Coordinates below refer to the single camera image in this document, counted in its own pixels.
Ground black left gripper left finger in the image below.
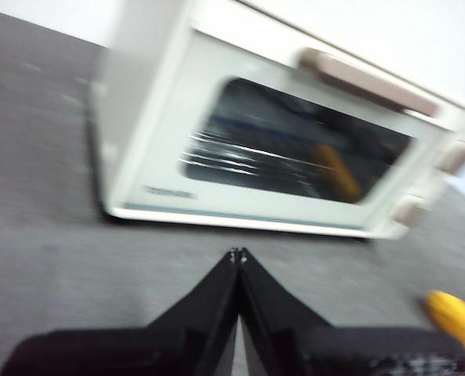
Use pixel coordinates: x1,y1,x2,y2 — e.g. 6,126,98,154
0,246,240,376

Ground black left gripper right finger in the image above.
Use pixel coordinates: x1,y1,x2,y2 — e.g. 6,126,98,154
238,246,465,376

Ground yellow corn cob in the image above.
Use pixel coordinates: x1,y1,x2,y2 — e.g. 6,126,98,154
423,289,465,370

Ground glass oven door with handle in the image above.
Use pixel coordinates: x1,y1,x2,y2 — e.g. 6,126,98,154
108,29,455,240

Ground cream oven knob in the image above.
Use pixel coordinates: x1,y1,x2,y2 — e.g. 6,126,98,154
436,139,465,176
393,193,430,225

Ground cream Toshiba toaster oven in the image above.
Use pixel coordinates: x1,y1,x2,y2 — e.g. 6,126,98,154
86,0,465,240

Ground metal wire oven rack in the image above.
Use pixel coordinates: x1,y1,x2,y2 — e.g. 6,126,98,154
180,131,335,175

